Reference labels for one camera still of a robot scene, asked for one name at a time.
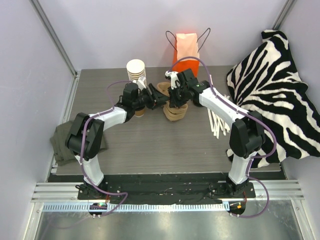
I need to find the white slotted cable duct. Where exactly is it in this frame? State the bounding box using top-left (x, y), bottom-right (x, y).
top-left (42, 201), bottom-right (230, 213)

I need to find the stack of paper cups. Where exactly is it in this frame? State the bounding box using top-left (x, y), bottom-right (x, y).
top-left (126, 59), bottom-right (146, 81)

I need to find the cardboard cup carrier stack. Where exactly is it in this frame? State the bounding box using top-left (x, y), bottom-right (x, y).
top-left (156, 82), bottom-right (188, 122)

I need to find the orange paper bag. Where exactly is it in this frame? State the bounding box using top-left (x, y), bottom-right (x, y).
top-left (165, 27), bottom-right (211, 77)

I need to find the brown paper coffee cup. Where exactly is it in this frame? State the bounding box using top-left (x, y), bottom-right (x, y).
top-left (135, 108), bottom-right (146, 117)

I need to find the zebra print blanket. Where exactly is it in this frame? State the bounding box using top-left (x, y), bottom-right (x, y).
top-left (226, 29), bottom-right (320, 169)

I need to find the olive green cloth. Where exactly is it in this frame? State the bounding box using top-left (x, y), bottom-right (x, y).
top-left (49, 121), bottom-right (108, 166)

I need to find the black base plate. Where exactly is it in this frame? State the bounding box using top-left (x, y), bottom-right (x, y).
top-left (75, 173), bottom-right (256, 205)

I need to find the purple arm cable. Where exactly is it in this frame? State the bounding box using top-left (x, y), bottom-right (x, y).
top-left (169, 56), bottom-right (277, 219)
top-left (79, 80), bottom-right (132, 230)

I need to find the pile of wrapped straws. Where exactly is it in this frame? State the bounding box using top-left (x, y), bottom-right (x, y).
top-left (207, 73), bottom-right (235, 140)

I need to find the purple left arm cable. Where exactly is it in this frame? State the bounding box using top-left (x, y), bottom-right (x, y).
top-left (79, 80), bottom-right (132, 230)

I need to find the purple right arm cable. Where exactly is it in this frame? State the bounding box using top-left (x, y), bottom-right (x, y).
top-left (169, 56), bottom-right (277, 219)

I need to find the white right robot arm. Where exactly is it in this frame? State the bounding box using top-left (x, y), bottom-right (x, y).
top-left (165, 69), bottom-right (266, 198)

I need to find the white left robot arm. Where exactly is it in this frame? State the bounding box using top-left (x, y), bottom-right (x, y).
top-left (65, 82), bottom-right (170, 200)

